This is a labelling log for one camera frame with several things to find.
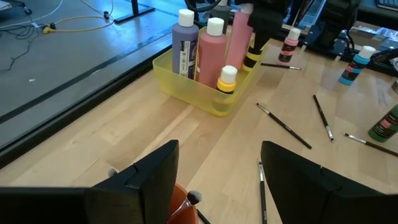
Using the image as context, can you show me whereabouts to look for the small green paint bottle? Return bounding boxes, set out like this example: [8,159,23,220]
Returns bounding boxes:
[368,104,398,143]

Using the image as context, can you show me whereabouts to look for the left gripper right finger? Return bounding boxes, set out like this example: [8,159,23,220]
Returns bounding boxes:
[260,141,342,224]

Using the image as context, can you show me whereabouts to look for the small pink paint bottle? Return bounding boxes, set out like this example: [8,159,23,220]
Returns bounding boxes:
[276,27,302,67]

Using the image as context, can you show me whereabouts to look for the small light blue paint bottle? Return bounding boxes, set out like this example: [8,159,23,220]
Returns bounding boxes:
[338,45,377,86]

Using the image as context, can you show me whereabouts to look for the small ochre paint bottle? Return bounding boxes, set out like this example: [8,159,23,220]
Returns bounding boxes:
[214,65,239,108]

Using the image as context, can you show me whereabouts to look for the small bright yellow paint bottle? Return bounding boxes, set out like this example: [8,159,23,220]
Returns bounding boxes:
[242,39,265,73]

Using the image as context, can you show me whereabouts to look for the black floor cable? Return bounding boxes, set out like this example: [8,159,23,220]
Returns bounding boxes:
[0,23,43,72]

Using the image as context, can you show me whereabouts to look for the large rose paint bottle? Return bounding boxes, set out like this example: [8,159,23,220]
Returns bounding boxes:
[196,17,228,90]

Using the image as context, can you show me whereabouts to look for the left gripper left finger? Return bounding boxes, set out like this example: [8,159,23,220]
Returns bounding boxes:
[85,139,180,224]

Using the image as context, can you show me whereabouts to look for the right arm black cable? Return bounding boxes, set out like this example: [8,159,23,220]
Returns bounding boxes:
[183,0,223,14]

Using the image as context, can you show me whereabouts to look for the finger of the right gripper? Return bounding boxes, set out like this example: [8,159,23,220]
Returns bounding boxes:
[251,29,274,55]

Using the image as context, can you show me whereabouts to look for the yellow power strip with cable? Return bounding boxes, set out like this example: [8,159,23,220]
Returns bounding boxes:
[42,14,116,34]

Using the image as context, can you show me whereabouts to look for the yellow translucent plastic bin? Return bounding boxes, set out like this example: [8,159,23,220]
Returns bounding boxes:
[152,26,270,118]

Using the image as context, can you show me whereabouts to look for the orange plastic cup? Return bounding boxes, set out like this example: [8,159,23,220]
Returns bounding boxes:
[166,182,200,224]

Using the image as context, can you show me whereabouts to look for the white floor cable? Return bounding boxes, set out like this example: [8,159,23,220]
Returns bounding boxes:
[0,0,65,30]

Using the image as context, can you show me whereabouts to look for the black paintbrush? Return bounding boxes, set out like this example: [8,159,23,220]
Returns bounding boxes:
[257,161,269,224]
[169,190,203,223]
[343,133,398,158]
[256,103,313,150]
[312,94,335,142]
[196,208,212,224]
[260,62,302,71]

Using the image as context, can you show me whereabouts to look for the large purple paint bottle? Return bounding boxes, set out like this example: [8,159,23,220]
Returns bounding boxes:
[172,8,200,80]

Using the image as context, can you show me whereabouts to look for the large gray paint bottle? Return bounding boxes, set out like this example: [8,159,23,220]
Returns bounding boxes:
[210,0,231,35]

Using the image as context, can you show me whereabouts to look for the large light pink paint bottle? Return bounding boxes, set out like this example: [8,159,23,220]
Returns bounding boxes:
[225,2,254,71]

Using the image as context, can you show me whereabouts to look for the metal floor bar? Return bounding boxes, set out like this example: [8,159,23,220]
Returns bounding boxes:
[113,0,156,25]

